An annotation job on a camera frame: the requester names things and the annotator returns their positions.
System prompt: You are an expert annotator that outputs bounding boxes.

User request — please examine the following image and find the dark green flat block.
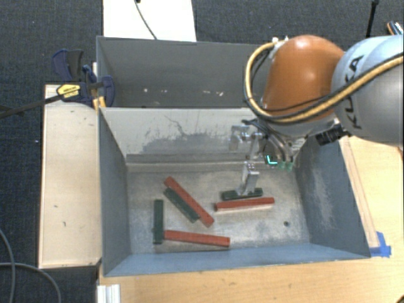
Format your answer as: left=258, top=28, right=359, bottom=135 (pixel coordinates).
left=152, top=199, right=165, bottom=246
left=220, top=187, right=264, bottom=202
left=162, top=187, right=201, bottom=224

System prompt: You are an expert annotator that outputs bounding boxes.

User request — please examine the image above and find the grey metal bin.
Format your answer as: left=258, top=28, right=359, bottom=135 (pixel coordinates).
left=95, top=35, right=372, bottom=278

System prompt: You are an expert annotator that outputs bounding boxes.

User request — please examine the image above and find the pale wood board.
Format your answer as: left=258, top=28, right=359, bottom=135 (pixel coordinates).
left=37, top=85, right=104, bottom=270

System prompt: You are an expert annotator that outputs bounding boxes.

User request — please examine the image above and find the black cylinder on white bracket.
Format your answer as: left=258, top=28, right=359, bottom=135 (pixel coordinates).
left=314, top=124, right=351, bottom=146

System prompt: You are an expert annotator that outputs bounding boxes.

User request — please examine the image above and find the red-brown flat block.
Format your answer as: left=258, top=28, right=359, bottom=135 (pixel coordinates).
left=213, top=196, right=276, bottom=213
left=163, top=176, right=216, bottom=229
left=163, top=229, right=232, bottom=249

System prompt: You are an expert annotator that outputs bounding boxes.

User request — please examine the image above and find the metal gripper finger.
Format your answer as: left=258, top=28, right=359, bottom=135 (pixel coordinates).
left=235, top=160, right=260, bottom=199
left=229, top=124, right=254, bottom=153

